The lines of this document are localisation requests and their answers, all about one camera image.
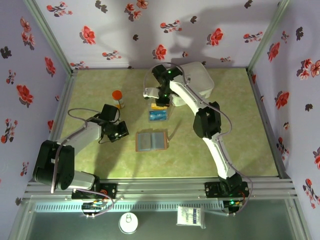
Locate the orange credit card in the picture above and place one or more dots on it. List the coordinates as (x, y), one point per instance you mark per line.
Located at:
(154, 107)

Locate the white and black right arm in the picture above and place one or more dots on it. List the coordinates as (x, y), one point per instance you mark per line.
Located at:
(185, 95)

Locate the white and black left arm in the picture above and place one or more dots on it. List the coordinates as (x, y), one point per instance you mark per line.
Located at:
(82, 135)

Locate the clear acrylic card stand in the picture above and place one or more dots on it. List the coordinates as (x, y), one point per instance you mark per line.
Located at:
(170, 115)

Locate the orange-capped pill bottle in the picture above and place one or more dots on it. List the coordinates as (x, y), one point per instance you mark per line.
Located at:
(118, 98)

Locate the white fabric medicine bag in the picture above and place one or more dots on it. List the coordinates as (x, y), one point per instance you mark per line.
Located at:
(200, 80)

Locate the white pull-tab can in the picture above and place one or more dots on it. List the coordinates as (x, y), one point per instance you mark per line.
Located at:
(128, 223)

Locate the white printed packet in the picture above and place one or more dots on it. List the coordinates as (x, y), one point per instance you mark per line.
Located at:
(190, 217)

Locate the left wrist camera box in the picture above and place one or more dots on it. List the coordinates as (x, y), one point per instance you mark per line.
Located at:
(110, 112)

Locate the aluminium side rail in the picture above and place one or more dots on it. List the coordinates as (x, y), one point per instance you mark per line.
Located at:
(63, 110)
(267, 125)

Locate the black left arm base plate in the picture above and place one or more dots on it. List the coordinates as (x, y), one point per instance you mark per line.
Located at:
(110, 191)

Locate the aluminium front rail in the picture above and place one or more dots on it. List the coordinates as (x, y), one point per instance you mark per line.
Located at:
(162, 187)

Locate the aluminium corner post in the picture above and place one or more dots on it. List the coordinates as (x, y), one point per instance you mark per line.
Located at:
(266, 37)
(51, 37)

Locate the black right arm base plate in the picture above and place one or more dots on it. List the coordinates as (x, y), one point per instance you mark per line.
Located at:
(212, 190)

